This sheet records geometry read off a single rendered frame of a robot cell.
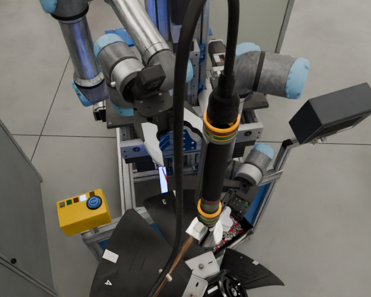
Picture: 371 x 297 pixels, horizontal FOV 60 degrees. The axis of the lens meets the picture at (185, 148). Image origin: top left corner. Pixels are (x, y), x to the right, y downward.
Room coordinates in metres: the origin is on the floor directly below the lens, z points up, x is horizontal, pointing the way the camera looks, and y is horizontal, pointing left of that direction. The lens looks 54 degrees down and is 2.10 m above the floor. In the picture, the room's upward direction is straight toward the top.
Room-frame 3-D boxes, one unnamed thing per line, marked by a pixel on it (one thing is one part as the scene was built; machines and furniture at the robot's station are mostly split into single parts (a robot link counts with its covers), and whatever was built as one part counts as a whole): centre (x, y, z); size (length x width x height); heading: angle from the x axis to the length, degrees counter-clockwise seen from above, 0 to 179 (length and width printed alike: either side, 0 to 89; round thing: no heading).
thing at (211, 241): (0.24, -0.04, 1.49); 0.09 x 0.07 x 0.10; 146
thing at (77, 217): (0.49, 0.36, 1.02); 0.16 x 0.10 x 0.11; 111
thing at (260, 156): (0.61, -0.25, 1.17); 0.11 x 0.08 x 0.09; 147
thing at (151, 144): (0.33, 0.06, 1.63); 0.09 x 0.03 x 0.06; 9
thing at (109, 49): (0.58, 0.15, 1.63); 0.11 x 0.08 x 0.09; 31
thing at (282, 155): (0.78, -0.41, 0.96); 0.03 x 0.03 x 0.20; 21
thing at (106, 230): (0.63, -0.01, 0.82); 0.90 x 0.04 x 0.08; 111
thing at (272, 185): (0.78, -0.41, 0.39); 0.04 x 0.04 x 0.78; 21
